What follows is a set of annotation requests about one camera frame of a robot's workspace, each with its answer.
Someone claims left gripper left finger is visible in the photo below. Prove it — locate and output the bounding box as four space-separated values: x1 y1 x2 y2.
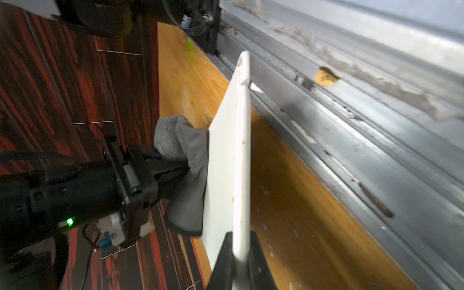
206 232 235 290

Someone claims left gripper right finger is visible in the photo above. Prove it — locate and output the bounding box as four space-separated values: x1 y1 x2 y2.
249 232 278 290

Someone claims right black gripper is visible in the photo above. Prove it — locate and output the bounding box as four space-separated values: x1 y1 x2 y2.
1 135 189 254

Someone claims grey microfibre cloth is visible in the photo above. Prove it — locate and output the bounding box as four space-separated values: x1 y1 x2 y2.
154 115 209 237

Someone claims white drawing tablet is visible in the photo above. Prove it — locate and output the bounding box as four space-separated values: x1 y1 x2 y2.
201 51 251 290

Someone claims aluminium front rail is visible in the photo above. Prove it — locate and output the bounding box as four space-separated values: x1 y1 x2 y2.
207 1 464 290

